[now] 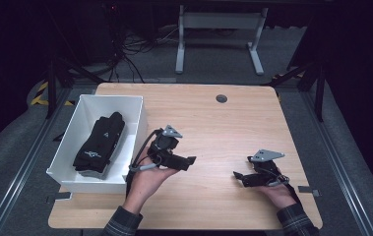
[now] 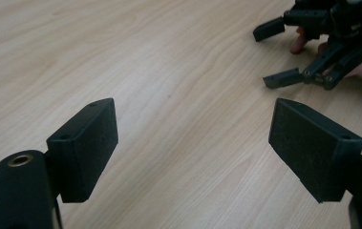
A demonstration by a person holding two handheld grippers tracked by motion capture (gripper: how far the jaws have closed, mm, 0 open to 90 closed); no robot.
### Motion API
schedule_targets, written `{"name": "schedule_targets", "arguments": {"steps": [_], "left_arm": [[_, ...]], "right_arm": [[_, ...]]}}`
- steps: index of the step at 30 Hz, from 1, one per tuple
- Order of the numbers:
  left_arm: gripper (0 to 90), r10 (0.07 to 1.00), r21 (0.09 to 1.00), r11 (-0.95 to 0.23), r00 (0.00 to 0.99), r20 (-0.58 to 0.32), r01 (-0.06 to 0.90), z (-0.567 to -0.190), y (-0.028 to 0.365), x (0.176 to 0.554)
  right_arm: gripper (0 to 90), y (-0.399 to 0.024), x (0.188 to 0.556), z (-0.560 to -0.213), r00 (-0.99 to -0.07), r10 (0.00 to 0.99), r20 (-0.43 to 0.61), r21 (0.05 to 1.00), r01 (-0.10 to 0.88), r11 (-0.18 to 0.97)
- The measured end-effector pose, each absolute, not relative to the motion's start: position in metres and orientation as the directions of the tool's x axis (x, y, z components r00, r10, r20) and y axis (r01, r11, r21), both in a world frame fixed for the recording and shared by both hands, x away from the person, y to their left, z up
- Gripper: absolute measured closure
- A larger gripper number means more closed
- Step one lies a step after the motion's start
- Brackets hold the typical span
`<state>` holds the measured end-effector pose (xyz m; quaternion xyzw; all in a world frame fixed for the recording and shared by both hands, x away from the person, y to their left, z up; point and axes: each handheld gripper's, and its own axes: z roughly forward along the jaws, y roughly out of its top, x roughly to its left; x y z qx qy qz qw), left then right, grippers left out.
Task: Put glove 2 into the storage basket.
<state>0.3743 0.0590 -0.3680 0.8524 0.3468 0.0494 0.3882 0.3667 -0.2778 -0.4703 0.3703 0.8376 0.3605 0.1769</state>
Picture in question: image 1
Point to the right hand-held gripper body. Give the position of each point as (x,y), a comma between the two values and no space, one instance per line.
(269,173)

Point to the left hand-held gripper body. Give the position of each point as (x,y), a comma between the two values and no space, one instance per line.
(164,150)

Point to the white box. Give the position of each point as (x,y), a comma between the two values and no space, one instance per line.
(131,111)

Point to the person's right hand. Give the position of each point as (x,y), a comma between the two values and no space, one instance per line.
(280,196)

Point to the person's left hand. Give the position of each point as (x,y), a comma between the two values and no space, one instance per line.
(144,183)

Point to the grey round table grommet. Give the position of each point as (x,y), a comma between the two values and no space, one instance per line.
(221,98)

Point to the black metal stand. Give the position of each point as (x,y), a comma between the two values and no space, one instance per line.
(51,88)
(320,95)

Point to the yellow black floor tape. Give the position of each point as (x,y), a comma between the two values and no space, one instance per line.
(39,98)

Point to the white metal stand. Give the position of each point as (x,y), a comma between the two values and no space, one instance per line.
(220,20)

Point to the grey metal table bracket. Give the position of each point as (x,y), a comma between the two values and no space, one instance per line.
(307,189)
(62,196)

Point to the aluminium floor rail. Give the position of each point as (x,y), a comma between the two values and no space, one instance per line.
(338,164)
(26,164)

